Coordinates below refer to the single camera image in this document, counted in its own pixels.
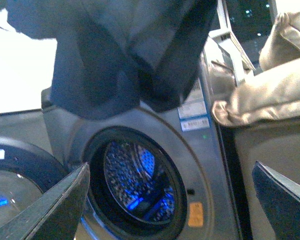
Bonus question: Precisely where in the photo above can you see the orange warning sticker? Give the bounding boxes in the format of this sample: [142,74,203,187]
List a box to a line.
[188,202,204,228]

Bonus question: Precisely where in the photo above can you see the blue white energy label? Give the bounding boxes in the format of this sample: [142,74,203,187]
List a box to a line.
[177,78,210,132]

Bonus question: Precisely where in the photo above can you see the brown sofa side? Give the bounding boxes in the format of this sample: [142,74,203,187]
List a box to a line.
[226,117,300,240]

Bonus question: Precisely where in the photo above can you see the beige cushion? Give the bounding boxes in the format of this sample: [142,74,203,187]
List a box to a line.
[211,10,300,128]

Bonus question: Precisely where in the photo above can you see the grey front-load washing machine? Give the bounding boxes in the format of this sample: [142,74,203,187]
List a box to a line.
[41,38,244,240]

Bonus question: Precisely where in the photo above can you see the washing machine glass door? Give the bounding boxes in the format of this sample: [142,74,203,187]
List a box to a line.
[0,136,68,227]

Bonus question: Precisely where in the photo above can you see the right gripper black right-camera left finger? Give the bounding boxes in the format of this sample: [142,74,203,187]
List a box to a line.
[0,163,90,240]

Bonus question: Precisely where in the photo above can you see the dark navy cloth garment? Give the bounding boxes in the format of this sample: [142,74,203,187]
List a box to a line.
[0,0,218,120]

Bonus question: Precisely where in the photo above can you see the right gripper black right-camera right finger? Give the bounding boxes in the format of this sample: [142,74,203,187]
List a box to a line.
[252,161,300,240]

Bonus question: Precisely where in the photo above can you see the white metal frame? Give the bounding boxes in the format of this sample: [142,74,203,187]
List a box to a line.
[209,0,278,85]

